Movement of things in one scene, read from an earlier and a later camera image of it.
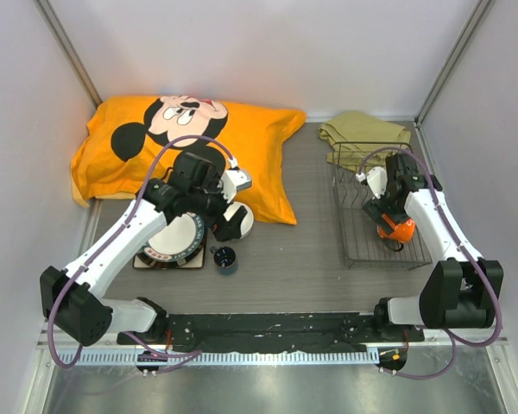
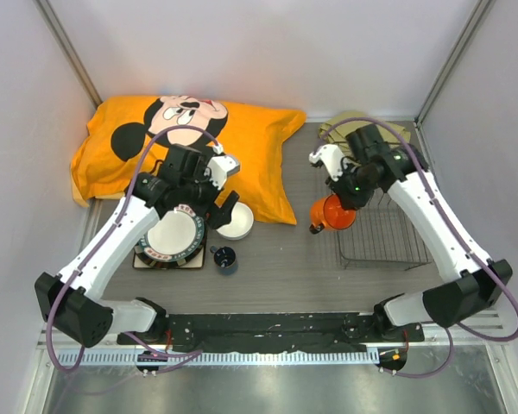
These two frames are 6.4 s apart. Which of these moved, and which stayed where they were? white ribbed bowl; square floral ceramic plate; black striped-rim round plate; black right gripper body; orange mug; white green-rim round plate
Moved: black right gripper body; orange mug
Stayed: black striped-rim round plate; white ribbed bowl; square floral ceramic plate; white green-rim round plate
